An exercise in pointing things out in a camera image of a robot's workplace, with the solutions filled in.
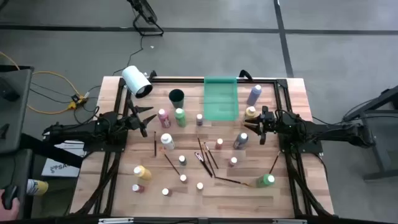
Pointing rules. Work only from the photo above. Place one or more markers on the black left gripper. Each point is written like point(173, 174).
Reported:
point(133, 121)

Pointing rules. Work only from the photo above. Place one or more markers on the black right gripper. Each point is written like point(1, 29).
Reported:
point(269, 122)

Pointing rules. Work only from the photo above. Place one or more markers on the large yellow paint bottle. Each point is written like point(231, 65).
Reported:
point(143, 173)
point(250, 111)

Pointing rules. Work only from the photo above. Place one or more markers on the large pink paint bottle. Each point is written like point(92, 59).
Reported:
point(164, 119)

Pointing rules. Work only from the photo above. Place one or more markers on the large dark grey-blue paint bottle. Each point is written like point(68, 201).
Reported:
point(240, 141)

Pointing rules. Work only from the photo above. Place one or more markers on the large purple-blue paint bottle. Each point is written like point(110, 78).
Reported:
point(253, 96)

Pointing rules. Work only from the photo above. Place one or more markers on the large green paint bottle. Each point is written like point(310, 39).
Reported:
point(180, 118)
point(264, 181)

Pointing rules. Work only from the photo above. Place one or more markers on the large white paint bottle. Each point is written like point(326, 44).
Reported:
point(168, 142)

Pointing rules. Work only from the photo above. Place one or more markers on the dark green cup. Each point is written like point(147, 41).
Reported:
point(176, 97)

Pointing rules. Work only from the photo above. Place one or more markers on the thin black paintbrush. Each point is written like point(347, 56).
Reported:
point(274, 162)
point(209, 163)
point(199, 142)

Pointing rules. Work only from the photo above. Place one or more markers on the small orange paint bottle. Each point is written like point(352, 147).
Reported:
point(219, 144)

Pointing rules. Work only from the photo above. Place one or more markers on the small pink paint bottle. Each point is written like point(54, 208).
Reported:
point(233, 161)

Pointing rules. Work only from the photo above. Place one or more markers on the black paintbrush orange bristles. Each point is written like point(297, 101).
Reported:
point(170, 162)

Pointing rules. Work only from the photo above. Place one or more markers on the small purple paint bottle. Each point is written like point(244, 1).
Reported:
point(199, 119)

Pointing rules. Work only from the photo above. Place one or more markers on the black paintbrush orange tip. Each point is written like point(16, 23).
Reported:
point(230, 180)

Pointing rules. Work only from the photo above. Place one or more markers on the small dark red paint bottle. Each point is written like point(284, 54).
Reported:
point(137, 188)

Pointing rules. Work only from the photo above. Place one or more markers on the small yellow paint bottle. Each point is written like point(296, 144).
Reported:
point(200, 186)

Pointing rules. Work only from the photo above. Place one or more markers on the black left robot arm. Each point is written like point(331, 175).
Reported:
point(81, 129)

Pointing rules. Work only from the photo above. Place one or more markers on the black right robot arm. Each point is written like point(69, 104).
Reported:
point(326, 130)

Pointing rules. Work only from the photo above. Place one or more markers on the black lamp clamp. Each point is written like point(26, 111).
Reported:
point(152, 75)

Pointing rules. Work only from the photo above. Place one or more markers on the teal translucent plastic bin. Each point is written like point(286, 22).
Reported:
point(220, 102)

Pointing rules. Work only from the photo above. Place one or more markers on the black paintbrush gold ferrule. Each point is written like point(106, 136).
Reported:
point(211, 155)

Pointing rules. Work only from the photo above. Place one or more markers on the yellow black power plug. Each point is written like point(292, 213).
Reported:
point(76, 101)

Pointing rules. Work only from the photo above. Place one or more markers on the black diagonal beam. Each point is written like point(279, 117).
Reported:
point(53, 151)

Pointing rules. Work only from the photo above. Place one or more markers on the white paper sheet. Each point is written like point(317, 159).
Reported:
point(62, 169)

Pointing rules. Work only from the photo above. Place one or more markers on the black floor fan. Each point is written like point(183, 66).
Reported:
point(146, 12)

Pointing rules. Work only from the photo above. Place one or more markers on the grey desk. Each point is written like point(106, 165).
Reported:
point(15, 124)

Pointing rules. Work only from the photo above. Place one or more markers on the yellow white can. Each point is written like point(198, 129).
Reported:
point(37, 187)

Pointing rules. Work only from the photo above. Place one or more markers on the dark low desk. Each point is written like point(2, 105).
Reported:
point(18, 168)

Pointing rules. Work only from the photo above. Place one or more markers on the black device on desk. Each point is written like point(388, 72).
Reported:
point(7, 90)

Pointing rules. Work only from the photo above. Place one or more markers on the black computer mouse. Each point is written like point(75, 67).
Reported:
point(9, 194)

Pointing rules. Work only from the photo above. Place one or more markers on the person's hand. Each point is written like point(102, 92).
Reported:
point(7, 214)

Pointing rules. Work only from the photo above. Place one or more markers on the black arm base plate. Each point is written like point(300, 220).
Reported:
point(314, 149)
point(105, 148)

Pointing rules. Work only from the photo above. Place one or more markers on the silver metal bracket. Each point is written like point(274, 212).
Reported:
point(115, 221)
point(289, 221)

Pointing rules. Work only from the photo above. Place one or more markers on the black metal desk frame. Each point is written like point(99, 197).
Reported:
point(371, 140)

